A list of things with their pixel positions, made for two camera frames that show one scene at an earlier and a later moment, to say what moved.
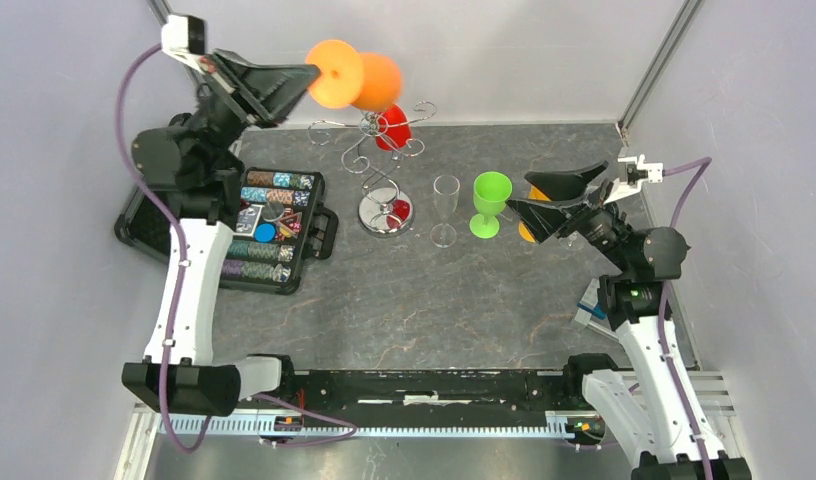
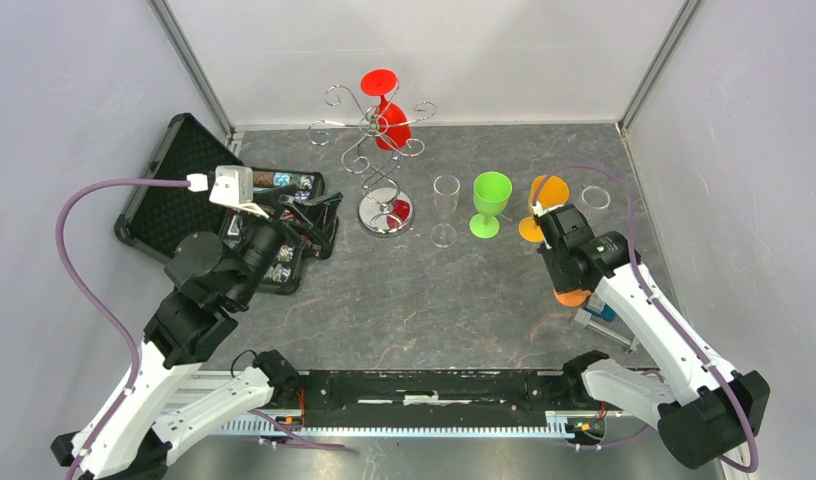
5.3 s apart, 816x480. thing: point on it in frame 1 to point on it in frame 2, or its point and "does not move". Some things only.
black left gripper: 239,82 to 308,228
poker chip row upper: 280,179 does not move
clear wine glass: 445,196 does not move
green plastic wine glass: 491,190 does not move
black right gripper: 546,218 to 559,283
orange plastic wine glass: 350,79 to 572,298
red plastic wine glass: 394,129 does not move
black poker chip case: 283,220 does not move
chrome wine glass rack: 386,208 does not move
